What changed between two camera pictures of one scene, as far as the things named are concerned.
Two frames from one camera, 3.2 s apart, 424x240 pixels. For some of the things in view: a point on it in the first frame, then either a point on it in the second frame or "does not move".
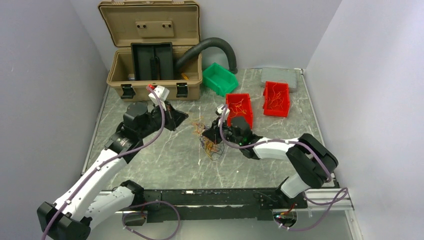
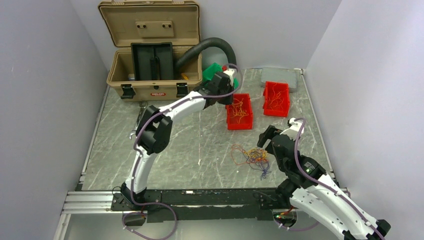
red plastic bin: (239, 105) does not move
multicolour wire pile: (214, 150) → (255, 157)
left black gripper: (173, 117) → (228, 102)
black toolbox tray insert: (152, 61) does not move
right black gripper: (213, 134) → (263, 137)
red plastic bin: (276, 99) does not move
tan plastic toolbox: (128, 22) does not move
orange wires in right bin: (278, 99) does not move
